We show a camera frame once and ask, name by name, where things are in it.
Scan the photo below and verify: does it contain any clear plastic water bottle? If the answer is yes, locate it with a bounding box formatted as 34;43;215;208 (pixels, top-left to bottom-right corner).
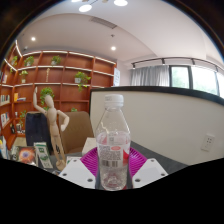
95;94;132;192

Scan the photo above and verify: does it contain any stack of dark books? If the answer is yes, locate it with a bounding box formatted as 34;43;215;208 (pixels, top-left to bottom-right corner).
11;145;39;167

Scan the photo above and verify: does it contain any white wall sign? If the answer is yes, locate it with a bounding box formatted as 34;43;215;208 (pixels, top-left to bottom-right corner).
113;68;122;87

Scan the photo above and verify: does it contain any tan upholstered chair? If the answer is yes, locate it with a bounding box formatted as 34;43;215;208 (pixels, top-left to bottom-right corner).
59;110;95;155

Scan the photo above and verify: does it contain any wooden artist mannequin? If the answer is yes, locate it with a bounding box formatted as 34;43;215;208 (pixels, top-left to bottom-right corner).
32;85;70;172

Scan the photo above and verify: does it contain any white and green drink carton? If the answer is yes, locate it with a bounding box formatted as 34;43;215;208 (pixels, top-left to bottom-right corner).
33;141;54;170

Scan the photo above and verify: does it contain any grey curtain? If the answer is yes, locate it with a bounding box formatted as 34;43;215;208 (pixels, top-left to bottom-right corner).
130;64;171;88

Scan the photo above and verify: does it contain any dark navy chair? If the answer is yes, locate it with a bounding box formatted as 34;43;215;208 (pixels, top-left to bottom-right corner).
24;111;53;155

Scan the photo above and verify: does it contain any stack of white boxes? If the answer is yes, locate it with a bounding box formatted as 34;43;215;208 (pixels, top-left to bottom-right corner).
81;137;98;156

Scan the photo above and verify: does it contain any branched ceiling lamp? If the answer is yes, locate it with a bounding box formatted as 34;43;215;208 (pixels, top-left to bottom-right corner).
70;0;130;14

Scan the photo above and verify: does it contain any stack of colourful books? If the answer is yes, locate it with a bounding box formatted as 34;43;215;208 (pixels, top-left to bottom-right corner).
0;134;11;160

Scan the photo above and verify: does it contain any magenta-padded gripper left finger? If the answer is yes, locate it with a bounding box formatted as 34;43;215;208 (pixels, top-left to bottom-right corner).
58;146;100;190

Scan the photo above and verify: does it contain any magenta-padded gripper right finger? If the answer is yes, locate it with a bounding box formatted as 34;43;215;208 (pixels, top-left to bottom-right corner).
127;146;169;190

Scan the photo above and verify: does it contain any black curtain rail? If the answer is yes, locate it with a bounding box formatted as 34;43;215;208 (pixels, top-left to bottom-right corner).
130;56;224;73

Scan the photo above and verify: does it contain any window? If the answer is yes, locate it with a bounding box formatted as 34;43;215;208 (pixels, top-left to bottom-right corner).
169;64;224;100

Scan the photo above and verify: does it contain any orange wooden shelf unit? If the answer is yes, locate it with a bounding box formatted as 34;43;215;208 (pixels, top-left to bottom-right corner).
0;39;118;152

